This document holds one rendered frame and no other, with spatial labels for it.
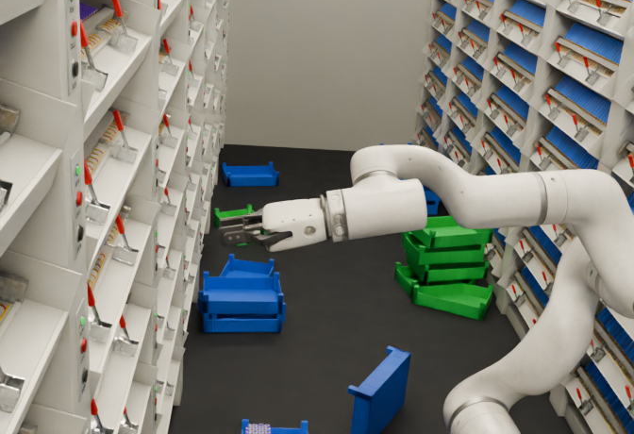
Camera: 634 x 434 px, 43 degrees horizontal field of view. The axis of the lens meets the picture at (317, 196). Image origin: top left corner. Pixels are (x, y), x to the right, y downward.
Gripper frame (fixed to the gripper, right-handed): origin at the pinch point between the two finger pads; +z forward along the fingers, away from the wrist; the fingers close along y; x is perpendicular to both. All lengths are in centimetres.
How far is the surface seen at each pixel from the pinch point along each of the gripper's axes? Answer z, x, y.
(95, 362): 20.2, -8.1, -21.2
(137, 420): 28, -46, 17
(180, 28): 15, 18, 100
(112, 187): 17.1, 10.8, -1.3
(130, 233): 22.2, -7.5, 23.3
